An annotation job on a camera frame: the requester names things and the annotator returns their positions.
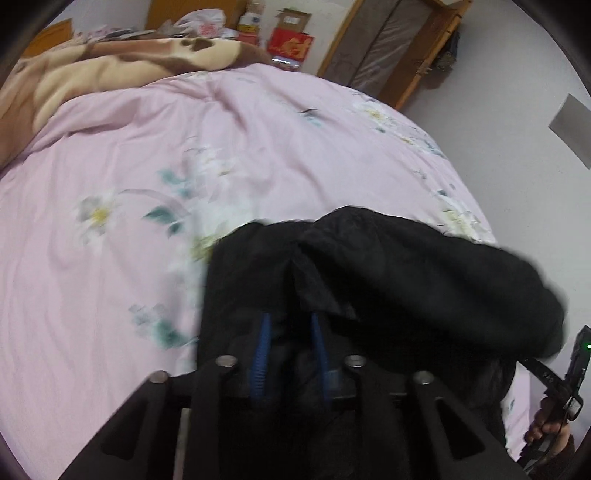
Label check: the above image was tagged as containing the black puffer jacket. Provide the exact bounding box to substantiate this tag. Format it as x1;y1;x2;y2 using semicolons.
197;206;565;440

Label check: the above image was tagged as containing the person's right hand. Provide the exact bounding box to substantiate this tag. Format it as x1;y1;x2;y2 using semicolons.
523;397;571;464

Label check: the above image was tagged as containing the pink floral quilt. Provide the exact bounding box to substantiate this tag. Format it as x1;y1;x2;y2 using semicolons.
0;62;532;480

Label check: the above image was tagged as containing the brown beige fleece blanket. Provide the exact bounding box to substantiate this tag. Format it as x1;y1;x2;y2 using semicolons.
1;38;270;167

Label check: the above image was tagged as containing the wooden framed mattress leaning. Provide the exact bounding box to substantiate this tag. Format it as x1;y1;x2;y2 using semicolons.
318;0;473;110

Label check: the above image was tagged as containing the red gift box gold character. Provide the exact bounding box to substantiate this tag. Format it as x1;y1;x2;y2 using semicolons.
267;28;315;62

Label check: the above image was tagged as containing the white plastic bag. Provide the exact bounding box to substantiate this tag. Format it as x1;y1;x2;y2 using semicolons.
173;9;226;38

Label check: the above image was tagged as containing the wooden wardrobe door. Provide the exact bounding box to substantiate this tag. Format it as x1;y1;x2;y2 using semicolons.
144;0;249;31

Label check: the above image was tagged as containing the brown cardboard box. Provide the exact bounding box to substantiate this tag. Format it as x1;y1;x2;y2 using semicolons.
276;8;311;33

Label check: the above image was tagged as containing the grey square wall panel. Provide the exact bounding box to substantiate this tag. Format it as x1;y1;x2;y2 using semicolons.
549;94;591;170

